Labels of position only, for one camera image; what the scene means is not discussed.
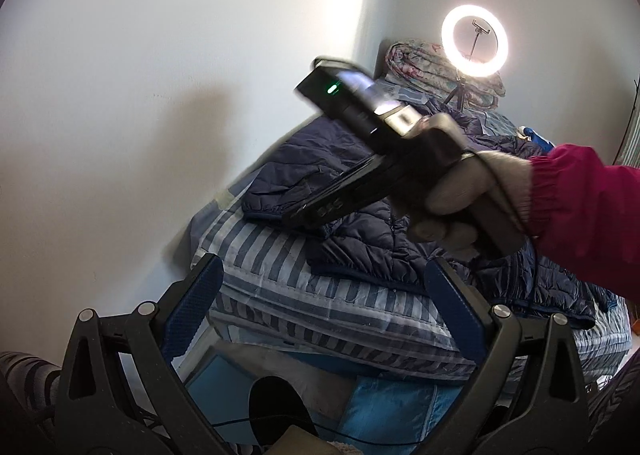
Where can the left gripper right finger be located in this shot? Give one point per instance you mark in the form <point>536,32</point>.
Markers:
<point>526,395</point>

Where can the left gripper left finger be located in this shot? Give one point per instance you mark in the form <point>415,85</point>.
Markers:
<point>119,392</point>

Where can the navy quilted puffer jacket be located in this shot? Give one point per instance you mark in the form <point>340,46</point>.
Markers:
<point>371,245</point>

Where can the right gloved hand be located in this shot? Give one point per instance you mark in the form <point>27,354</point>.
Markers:
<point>481,206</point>

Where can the folded floral quilt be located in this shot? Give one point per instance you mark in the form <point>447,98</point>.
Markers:
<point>423,66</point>

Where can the bright blue jacket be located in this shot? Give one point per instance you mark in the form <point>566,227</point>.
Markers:
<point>530,134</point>

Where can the striped blue bed mattress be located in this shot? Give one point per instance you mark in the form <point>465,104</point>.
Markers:
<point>271,297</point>

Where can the blue storage box under bed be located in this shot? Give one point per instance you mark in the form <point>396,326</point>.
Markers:
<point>374,415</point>

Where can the ring light on tripod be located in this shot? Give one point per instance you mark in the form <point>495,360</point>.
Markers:
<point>475,43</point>

